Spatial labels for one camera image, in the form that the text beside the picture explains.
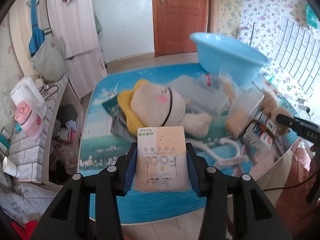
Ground white cable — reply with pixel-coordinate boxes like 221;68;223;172
190;137;248;170

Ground white appliance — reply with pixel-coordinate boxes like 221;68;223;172
10;77;48;120

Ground blue hanging bag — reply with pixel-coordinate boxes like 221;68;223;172
28;0;47;58

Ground brown wooden door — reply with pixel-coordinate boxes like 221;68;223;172
152;0;209;57

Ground green wall sign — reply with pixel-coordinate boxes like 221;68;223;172
306;5;320;29

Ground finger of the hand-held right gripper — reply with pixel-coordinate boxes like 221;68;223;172
275;114;302;132

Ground bundle of cables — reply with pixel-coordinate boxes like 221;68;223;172
37;84;60;96

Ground brown teddy bear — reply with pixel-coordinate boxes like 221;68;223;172
260;92;292;135

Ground colourful printed box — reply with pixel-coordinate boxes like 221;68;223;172
242;112;278;148

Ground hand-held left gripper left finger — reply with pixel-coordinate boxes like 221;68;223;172
29;142;140;240

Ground grey hanging bag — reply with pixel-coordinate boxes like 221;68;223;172
29;36;67;82

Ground white paper cup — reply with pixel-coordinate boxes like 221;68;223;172
3;156;19;177

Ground black cable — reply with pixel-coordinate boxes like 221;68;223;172
262;184;310;192

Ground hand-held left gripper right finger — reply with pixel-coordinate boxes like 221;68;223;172
185;142;293;240

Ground brick pattern counter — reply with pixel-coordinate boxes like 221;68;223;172
0;75;69;184

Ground red cloth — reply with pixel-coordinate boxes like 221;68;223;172
10;220;38;240

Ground dark grey bag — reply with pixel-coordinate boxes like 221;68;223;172
57;104;78;123

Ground beige plush toy yellow hat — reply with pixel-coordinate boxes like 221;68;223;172
117;79;213;138

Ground clear plastic storage box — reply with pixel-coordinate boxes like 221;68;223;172
170;76;230;117

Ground white tissue pack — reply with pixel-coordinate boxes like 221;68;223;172
134;126;190;193

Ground pink appliance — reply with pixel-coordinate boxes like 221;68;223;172
14;100;44;139

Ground white wardrobe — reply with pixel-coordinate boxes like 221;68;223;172
46;0;108;100

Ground green flower print pouch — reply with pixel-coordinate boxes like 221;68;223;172
102;96;138;138

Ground grey white blanket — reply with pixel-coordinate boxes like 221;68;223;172
0;175;58;230

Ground clear container brown contents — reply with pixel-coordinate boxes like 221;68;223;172
225;90;265;138

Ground light blue plastic basin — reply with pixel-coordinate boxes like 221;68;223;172
190;32;272;92

